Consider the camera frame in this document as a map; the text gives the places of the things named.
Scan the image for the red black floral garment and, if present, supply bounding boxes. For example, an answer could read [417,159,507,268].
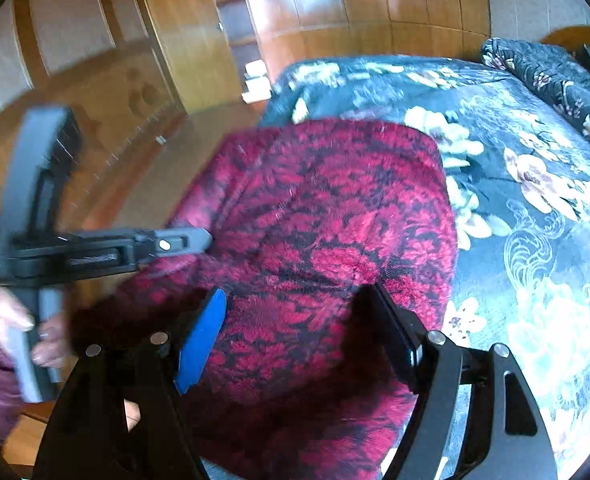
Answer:
[71,119,457,479]

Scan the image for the person's left hand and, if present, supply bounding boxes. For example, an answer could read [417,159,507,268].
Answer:
[0,288,69,368]

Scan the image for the dark teal floral bedspread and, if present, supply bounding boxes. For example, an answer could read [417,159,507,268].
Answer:
[263,55,590,479]

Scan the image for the white stacked items on shelf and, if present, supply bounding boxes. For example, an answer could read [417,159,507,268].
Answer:
[242,58,272,104]

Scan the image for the folded dark floral quilt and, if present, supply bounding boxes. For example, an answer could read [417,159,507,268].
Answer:
[481,38,590,143]

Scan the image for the wooden door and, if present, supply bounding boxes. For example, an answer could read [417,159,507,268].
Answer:
[145,0,242,113]

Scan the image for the wooden arched headboard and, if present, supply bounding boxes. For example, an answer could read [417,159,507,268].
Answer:
[539,25,590,52]

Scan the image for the wooden wardrobe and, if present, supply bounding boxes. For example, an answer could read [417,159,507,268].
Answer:
[215,0,490,81]

